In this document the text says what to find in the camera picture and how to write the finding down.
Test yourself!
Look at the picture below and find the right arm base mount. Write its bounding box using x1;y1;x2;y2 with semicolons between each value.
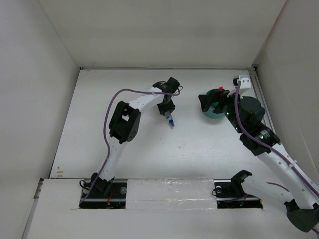
211;170;263;209

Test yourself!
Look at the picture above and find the clear glue bottle blue cap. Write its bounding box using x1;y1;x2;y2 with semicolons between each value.
164;112;175;128

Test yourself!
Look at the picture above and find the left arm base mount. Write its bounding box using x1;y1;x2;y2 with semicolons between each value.
79;180;127;209

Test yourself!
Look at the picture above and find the teal round compartment organizer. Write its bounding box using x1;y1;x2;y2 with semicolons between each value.
203;102;224;119

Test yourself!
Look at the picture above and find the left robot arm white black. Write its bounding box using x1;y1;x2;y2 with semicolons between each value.
88;77;180;198

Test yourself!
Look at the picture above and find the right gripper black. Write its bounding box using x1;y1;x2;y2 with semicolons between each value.
199;88;245;134

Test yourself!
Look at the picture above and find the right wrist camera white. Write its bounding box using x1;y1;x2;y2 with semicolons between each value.
231;75;251;95

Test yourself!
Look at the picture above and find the aluminium rail right side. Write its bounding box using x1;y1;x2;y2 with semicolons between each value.
249;64;291;175

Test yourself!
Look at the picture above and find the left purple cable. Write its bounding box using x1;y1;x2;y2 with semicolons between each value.
81;87;180;209

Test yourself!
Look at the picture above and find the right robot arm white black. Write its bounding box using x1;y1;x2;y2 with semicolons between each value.
198;89;319;233

